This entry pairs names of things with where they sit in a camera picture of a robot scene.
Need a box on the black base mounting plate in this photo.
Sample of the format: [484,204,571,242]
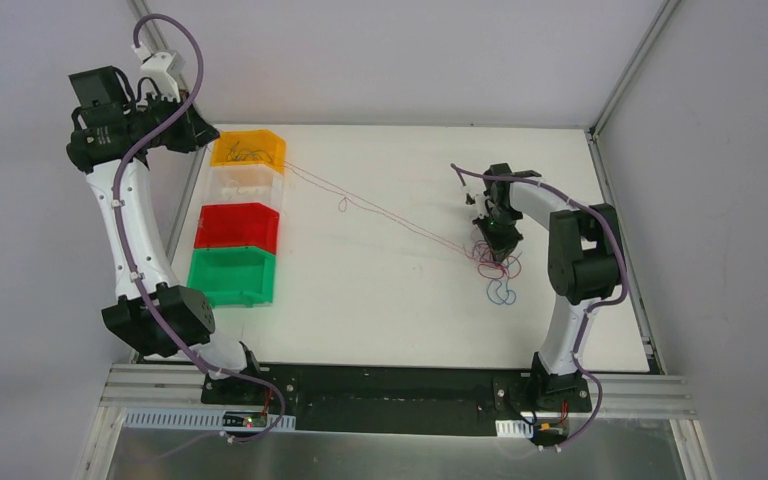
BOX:
[200,363,592,436]

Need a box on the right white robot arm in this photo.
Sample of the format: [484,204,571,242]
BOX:
[469,163,625,410]

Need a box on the blue thin cable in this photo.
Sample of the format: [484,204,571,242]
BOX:
[486,278,519,307]

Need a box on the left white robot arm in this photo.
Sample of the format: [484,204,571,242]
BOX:
[67,66,265,405]

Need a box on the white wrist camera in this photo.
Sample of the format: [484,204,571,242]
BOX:
[132,43,185,102]
[462,181,488,217]

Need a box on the green plastic bin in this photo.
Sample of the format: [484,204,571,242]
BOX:
[187,246,276,307]

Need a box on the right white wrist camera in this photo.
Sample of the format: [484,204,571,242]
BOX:
[462,181,488,217]

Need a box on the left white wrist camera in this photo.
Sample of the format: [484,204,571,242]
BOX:
[132,43,185,102]

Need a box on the red plastic bin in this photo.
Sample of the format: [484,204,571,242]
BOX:
[194,203,280,254]

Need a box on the aluminium frame rail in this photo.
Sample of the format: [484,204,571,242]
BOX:
[99,362,226,409]

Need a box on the red thin cable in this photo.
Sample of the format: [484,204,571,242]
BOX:
[211,148,523,280]

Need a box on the orange plastic bin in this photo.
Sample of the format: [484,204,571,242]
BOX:
[210,129,286,174]

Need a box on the clear plastic bin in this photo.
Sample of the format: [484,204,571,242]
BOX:
[204,164,283,211]

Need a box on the white slotted cable duct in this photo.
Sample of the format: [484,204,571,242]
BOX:
[123,408,296,434]

